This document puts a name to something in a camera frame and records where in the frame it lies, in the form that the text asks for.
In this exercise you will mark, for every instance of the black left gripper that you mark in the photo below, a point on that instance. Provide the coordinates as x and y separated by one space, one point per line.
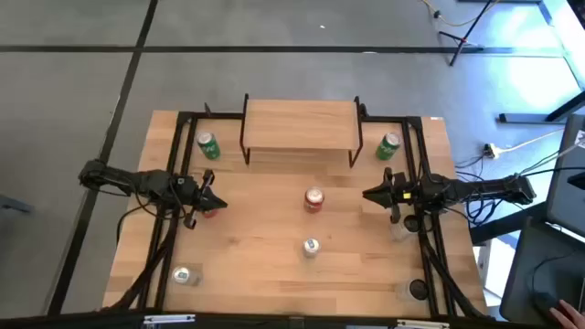
189 192

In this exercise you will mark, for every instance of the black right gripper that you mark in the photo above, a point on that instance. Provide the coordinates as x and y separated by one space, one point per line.
407 192

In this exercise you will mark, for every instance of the green Sprite can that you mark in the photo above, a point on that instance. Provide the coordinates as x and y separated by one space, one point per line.
387 147
209 147

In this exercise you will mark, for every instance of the blue silver Red Bull can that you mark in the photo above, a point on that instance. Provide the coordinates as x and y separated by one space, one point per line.
183 275
311 247

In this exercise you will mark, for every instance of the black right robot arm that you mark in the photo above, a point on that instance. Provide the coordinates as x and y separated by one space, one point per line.
475 188

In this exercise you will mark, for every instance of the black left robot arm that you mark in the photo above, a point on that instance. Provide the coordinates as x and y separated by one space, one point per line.
137 180

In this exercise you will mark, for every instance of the wooden shelf with black legs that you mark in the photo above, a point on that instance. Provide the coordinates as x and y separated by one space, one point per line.
299 123

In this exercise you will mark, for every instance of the clear bottle with black cap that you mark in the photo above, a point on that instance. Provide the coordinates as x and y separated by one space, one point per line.
417 289
411 224

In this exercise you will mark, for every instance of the white power strip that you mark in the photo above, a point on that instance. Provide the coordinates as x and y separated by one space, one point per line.
491 150

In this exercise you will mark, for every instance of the dark grey desk pad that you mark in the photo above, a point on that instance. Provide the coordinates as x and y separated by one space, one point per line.
525 269

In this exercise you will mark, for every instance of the black floor stand base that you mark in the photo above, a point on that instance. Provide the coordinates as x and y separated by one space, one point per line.
525 118

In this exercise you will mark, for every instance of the black tripod stand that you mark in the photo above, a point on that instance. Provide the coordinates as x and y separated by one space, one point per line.
466 40

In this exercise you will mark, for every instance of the grey desk panel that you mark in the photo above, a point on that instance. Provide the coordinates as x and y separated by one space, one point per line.
566 183

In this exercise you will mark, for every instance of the black computer mouse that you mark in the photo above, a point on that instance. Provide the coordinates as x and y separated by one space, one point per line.
543 301

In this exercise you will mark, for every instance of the person's hand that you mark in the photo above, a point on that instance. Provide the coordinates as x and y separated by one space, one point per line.
569 316

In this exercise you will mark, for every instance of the black aluminium table frame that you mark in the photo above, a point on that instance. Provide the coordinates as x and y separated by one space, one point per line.
219 115

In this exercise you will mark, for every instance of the silver metal bracket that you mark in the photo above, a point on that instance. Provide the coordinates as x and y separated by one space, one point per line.
169 318
422 324

